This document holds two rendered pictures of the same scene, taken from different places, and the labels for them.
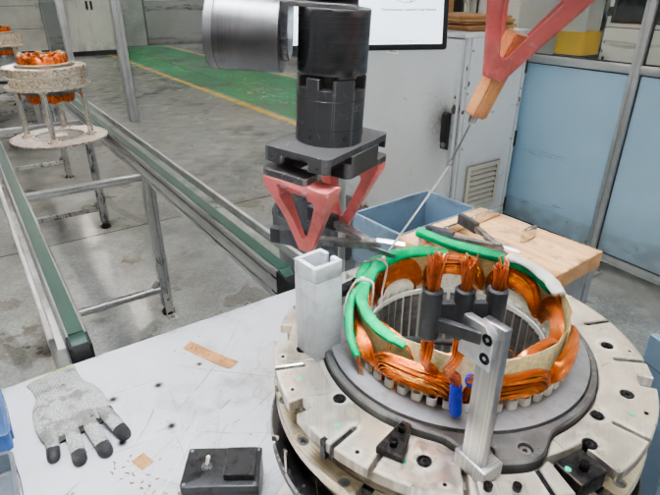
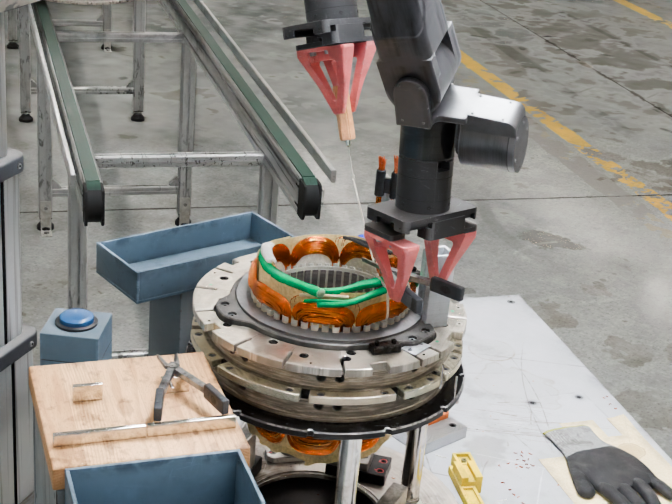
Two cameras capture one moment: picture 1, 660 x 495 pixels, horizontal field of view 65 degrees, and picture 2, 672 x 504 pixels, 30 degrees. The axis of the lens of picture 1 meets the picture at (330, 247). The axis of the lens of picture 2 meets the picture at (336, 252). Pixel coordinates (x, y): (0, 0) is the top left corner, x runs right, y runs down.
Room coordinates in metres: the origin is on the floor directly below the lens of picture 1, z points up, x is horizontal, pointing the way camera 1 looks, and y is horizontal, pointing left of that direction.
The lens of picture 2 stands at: (1.64, 0.27, 1.73)
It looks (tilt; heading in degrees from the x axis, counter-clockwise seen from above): 23 degrees down; 197
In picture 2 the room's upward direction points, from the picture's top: 5 degrees clockwise
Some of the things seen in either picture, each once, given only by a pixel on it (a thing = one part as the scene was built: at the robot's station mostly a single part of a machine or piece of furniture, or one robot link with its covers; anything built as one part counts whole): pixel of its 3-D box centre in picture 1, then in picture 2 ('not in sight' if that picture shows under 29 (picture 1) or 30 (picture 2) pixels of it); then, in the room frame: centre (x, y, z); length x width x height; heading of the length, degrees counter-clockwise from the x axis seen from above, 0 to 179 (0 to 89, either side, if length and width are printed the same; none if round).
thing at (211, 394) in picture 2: (439, 234); (216, 398); (0.63, -0.15, 1.09); 0.04 x 0.01 x 0.02; 53
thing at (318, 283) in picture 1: (318, 305); (435, 286); (0.37, 0.01, 1.14); 0.03 x 0.03 x 0.09; 41
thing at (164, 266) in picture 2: not in sight; (194, 334); (0.22, -0.35, 0.92); 0.25 x 0.11 x 0.28; 146
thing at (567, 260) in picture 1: (495, 251); (134, 415); (0.64, -0.23, 1.05); 0.20 x 0.19 x 0.02; 38
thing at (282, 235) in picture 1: (291, 236); (447, 288); (0.44, 0.04, 1.17); 0.04 x 0.01 x 0.02; 70
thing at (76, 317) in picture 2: not in sight; (76, 317); (0.45, -0.40, 1.04); 0.04 x 0.04 x 0.01
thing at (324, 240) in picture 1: (342, 242); (407, 275); (0.43, -0.01, 1.17); 0.06 x 0.01 x 0.01; 80
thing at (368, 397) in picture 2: not in sight; (350, 395); (0.50, -0.04, 1.05); 0.09 x 0.04 x 0.01; 131
